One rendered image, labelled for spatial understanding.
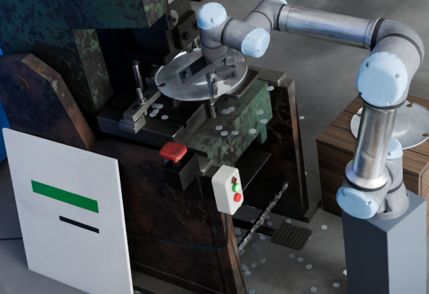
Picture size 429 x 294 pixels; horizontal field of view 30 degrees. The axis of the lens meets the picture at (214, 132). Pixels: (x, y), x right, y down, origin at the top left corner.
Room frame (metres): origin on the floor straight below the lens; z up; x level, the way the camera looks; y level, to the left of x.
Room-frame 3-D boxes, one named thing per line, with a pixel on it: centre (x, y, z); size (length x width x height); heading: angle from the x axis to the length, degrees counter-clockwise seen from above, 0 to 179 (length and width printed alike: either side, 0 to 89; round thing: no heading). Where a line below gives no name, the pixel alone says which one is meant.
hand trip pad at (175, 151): (1.79, 0.12, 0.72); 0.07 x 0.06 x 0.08; 52
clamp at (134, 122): (2.06, 0.21, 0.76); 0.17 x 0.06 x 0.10; 142
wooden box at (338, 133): (2.21, -0.62, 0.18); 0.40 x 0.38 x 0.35; 45
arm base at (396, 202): (1.73, -0.45, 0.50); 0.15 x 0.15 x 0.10
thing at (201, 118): (2.19, 0.10, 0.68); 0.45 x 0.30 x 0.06; 142
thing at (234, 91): (2.08, -0.03, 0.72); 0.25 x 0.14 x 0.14; 52
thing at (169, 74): (2.11, 0.00, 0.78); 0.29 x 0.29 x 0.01
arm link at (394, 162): (1.73, -0.45, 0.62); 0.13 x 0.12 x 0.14; 143
